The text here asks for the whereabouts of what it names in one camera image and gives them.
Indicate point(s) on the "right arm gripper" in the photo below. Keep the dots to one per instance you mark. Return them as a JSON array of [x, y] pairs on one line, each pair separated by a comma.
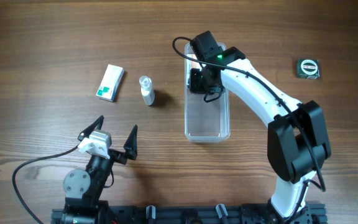
[[194, 86]]

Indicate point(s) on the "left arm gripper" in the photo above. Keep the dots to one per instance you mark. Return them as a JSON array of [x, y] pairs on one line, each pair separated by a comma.
[[114, 152]]

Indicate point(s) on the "dark green round-logo box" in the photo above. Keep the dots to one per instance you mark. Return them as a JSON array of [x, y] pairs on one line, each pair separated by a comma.
[[307, 69]]

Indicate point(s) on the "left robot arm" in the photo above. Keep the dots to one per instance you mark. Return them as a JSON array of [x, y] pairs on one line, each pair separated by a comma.
[[83, 187]]

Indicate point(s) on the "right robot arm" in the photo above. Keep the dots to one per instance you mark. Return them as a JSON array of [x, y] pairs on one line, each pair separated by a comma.
[[297, 139]]

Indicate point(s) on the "clear plastic container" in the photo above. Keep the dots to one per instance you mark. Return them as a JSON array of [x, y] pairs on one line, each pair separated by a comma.
[[205, 122]]

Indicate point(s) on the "white green medicine box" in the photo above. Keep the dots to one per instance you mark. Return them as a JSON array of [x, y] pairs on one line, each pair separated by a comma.
[[110, 83]]

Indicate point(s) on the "white spray bottle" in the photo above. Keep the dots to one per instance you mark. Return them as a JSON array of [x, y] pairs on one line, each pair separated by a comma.
[[147, 90]]

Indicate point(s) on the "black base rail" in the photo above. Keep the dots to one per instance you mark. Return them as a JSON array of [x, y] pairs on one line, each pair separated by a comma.
[[244, 214]]

